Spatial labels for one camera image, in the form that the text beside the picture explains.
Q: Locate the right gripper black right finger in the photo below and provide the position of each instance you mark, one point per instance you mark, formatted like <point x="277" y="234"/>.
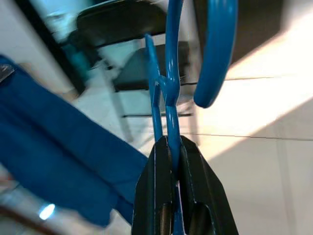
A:
<point x="195" y="176"/>

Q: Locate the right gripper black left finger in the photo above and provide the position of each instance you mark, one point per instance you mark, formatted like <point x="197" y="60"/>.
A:
<point x="146" y="191"/>

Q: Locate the bright blue garment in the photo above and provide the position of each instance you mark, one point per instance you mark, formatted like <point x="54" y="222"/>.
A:
<point x="61" y="147"/>

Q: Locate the black folding chair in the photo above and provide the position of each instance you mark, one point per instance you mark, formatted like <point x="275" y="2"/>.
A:
<point x="122" y="27"/>

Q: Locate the black wall trim strip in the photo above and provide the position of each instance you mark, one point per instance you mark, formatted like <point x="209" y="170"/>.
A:
<point x="56" y="49"/>

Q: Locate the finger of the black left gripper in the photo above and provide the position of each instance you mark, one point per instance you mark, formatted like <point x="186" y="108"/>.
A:
<point x="6" y="72"/>

